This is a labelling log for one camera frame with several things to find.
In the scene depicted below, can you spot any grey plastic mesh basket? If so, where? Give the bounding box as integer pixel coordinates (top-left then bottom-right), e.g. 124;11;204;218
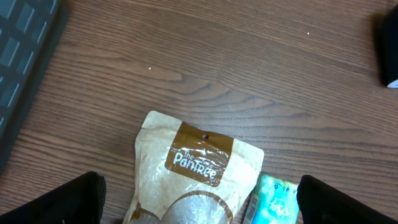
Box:
1;0;68;168

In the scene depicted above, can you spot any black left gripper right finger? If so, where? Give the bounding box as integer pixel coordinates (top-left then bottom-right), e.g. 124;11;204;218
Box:
297;175;397;224

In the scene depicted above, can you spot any teal tissue packet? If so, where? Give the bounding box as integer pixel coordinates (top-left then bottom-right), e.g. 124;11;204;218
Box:
243;173;299;224

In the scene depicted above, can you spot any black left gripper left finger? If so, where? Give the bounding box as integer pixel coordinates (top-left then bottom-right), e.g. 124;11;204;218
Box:
1;171;106;224

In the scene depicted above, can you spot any white packet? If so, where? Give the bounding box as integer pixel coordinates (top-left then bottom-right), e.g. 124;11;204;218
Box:
123;111;264;223

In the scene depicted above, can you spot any white barcode scanner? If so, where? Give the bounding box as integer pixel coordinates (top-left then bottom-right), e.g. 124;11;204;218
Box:
379;6;397;89

